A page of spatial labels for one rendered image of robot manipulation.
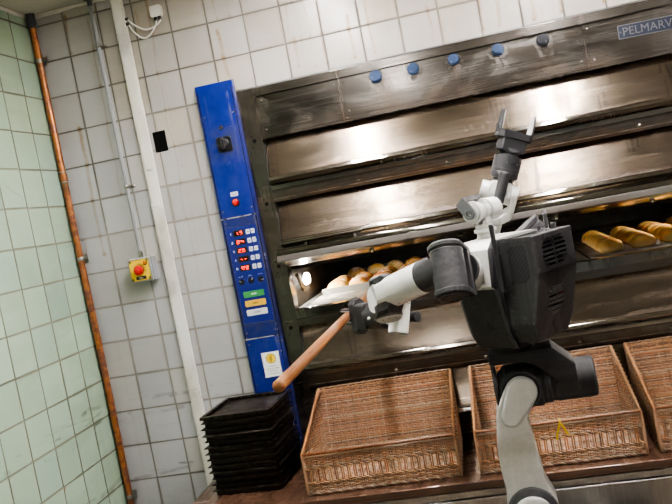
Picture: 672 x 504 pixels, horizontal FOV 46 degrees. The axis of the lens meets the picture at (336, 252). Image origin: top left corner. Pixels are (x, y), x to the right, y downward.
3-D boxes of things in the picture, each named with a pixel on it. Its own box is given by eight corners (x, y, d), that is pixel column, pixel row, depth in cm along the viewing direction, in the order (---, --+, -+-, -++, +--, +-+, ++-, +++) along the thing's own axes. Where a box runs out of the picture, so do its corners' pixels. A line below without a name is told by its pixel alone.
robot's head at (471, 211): (499, 210, 224) (482, 190, 227) (481, 214, 218) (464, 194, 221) (486, 224, 228) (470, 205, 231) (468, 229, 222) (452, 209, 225)
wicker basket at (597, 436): (478, 432, 316) (465, 364, 314) (625, 413, 305) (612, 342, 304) (478, 476, 268) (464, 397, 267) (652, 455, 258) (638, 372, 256)
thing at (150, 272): (138, 281, 338) (133, 258, 337) (160, 277, 336) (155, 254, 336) (131, 284, 331) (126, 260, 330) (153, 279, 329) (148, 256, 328)
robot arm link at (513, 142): (538, 136, 250) (529, 173, 251) (524, 136, 259) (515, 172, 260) (503, 127, 247) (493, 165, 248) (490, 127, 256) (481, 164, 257)
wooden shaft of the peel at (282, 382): (285, 393, 180) (282, 380, 180) (272, 394, 181) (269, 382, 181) (382, 287, 347) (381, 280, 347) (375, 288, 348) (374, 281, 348)
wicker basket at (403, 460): (328, 452, 327) (315, 387, 326) (464, 433, 318) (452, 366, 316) (305, 498, 279) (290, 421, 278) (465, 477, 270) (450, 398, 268)
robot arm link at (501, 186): (518, 172, 258) (510, 206, 259) (486, 165, 259) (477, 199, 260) (521, 170, 246) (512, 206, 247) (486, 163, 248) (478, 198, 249)
